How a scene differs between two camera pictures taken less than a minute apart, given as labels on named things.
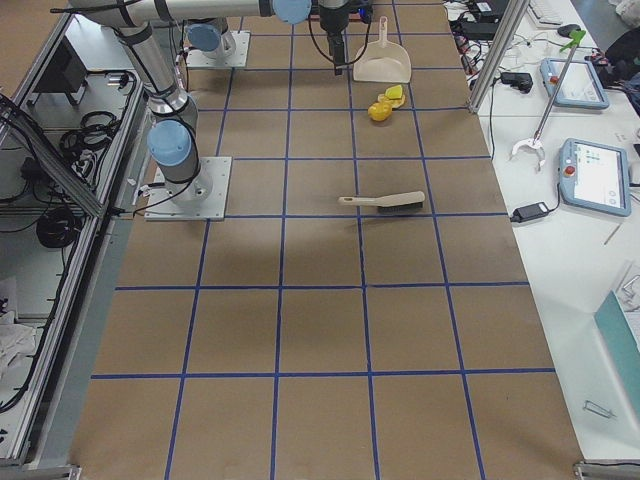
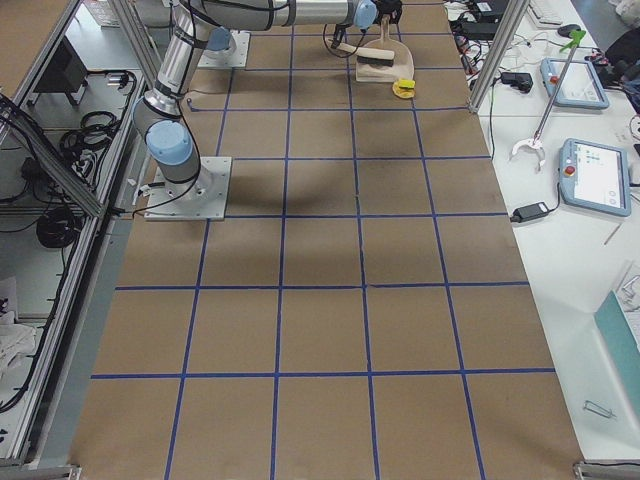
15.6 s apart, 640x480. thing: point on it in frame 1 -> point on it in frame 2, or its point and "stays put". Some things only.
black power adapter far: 518,80 stays put
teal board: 622,345 stays put
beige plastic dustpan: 383,60 stays put
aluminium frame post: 513,14 stays put
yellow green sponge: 394,92 -> 407,83
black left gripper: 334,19 -> 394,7
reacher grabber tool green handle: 575,38 stays put
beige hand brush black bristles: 405,201 -> 368,55
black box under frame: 66,73 stays put
